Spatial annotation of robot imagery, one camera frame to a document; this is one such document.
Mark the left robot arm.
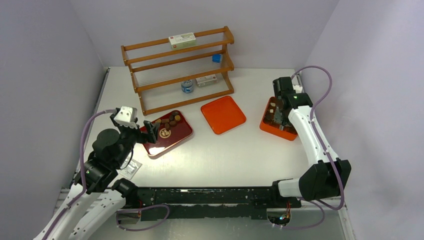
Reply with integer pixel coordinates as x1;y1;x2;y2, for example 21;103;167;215
36;120;160;240

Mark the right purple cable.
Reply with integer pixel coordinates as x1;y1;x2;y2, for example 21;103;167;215
273;65;345;230

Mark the blue cube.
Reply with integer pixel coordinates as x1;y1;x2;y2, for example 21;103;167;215
212;54;223;63

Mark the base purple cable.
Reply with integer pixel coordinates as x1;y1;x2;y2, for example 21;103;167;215
115;203;171;232

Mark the blue lidded jar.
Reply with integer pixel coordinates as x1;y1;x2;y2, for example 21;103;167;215
180;79;194;94

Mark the dark red tray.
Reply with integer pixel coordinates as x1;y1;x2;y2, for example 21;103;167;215
141;110;193;157

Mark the orange compartment box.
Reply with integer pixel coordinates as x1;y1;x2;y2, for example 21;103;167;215
259;96;298;141

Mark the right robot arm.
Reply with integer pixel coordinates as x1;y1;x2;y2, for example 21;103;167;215
269;77;352;207

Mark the orange box lid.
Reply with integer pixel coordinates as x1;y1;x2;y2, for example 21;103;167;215
200;95;247;135

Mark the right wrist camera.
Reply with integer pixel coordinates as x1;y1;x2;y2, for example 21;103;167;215
292;84;303;94

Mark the clear plastic bag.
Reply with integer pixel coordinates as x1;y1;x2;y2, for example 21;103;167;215
117;158;142;180

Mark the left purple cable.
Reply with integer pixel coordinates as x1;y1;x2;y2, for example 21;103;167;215
39;108;117;240

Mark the white green box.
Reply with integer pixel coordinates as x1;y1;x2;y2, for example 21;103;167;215
168;32;197;51

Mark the white red small box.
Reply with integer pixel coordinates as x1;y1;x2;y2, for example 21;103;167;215
195;74;218;88

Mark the wooden three-tier shelf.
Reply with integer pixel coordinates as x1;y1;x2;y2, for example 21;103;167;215
121;26;235;116

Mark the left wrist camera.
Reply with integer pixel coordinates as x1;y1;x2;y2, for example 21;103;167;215
110;106;139;129

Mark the black base frame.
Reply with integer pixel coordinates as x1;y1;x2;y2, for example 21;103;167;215
111;178;302;221

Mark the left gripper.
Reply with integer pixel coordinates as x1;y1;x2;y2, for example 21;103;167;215
110;114;160;167

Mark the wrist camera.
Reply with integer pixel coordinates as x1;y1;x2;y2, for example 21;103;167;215
110;106;139;129
292;84;303;94

